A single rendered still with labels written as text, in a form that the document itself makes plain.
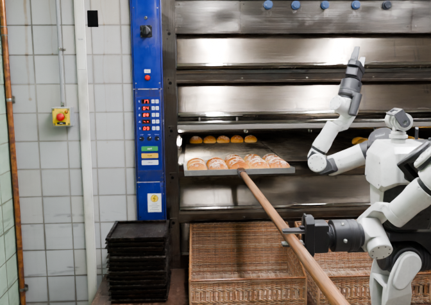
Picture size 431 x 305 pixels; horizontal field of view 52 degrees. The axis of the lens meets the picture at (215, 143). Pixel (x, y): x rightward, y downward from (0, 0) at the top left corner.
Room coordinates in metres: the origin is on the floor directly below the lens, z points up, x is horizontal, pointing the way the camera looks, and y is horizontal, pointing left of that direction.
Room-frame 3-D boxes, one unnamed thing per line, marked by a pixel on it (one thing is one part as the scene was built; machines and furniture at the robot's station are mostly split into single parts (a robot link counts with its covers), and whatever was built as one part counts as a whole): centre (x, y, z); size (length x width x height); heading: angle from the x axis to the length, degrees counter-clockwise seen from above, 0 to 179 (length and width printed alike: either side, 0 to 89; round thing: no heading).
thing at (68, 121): (2.35, 0.81, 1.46); 0.10 x 0.07 x 0.10; 93
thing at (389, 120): (1.61, -0.67, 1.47); 0.10 x 0.07 x 0.09; 176
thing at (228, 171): (2.33, -0.11, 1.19); 0.55 x 0.36 x 0.03; 95
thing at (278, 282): (2.18, -0.14, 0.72); 0.56 x 0.49 x 0.28; 92
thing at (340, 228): (1.20, -0.30, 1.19); 0.12 x 0.10 x 0.13; 94
